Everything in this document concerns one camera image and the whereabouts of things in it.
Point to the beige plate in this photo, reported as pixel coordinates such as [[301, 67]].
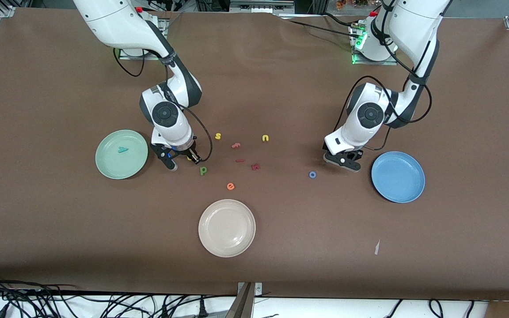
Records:
[[226, 228]]

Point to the black power plug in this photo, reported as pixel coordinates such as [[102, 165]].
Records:
[[201, 308]]

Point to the green foam letter p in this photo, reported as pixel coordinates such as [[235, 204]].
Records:
[[203, 170]]

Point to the orange background objects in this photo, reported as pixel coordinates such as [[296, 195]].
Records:
[[351, 3]]

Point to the orange foam letter e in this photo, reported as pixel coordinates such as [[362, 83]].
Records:
[[230, 186]]

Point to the teal foam letter y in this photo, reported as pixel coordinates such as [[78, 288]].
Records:
[[123, 149]]

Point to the blue plate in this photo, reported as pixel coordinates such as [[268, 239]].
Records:
[[398, 177]]

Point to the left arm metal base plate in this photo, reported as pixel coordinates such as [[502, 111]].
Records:
[[369, 62]]

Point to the aluminium background profile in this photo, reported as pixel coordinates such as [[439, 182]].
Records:
[[261, 5]]

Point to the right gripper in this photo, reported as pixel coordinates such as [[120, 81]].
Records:
[[188, 151]]

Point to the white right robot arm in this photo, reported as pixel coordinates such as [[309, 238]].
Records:
[[113, 22]]

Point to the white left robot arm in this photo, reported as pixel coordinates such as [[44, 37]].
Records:
[[413, 26]]

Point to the white paper scrap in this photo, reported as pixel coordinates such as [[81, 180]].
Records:
[[377, 247]]

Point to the small aluminium bracket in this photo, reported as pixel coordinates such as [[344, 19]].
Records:
[[258, 289]]

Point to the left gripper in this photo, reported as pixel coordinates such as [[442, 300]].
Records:
[[355, 154]]

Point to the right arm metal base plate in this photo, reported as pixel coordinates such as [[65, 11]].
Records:
[[126, 54]]

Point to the green plate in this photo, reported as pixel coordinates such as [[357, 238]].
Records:
[[121, 163]]

